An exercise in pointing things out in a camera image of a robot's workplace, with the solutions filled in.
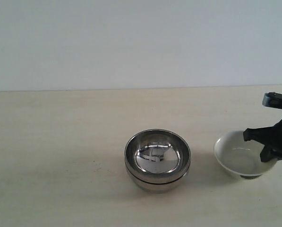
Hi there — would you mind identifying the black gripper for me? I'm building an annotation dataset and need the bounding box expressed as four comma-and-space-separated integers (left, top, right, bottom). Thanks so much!
243, 119, 282, 163

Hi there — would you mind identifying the white ceramic bowl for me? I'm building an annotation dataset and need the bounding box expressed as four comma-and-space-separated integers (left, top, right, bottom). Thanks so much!
213, 131, 277, 180

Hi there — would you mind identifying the patterned steel bowl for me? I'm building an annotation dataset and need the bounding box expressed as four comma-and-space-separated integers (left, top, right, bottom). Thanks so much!
124, 129, 191, 184

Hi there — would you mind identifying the wide plain steel bowl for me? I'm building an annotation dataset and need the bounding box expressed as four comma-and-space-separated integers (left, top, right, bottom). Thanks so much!
125, 161, 192, 193

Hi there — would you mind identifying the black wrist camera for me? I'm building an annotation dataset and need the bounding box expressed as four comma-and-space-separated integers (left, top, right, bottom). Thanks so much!
262, 92, 282, 109

